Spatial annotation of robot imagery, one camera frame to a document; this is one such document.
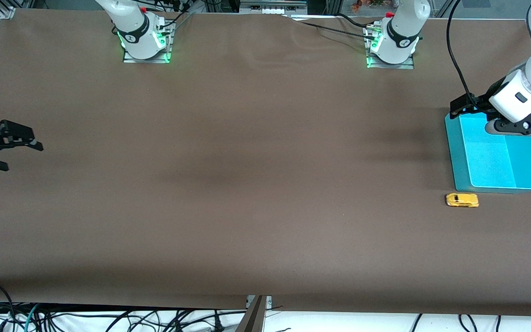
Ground yellow beetle toy car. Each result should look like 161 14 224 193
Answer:
445 193 480 208

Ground teal plastic storage bin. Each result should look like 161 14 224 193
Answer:
445 111 531 193

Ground small orange items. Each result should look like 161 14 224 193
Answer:
351 0 386 12

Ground grey power strip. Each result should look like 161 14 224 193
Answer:
239 0 308 15

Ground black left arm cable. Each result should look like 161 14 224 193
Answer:
446 0 480 104

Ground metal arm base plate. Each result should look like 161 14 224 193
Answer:
123 19 174 64
366 25 415 70

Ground teal cable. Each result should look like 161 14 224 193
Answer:
22 303 41 332

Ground metal frame post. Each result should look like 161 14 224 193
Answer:
236 295 273 332

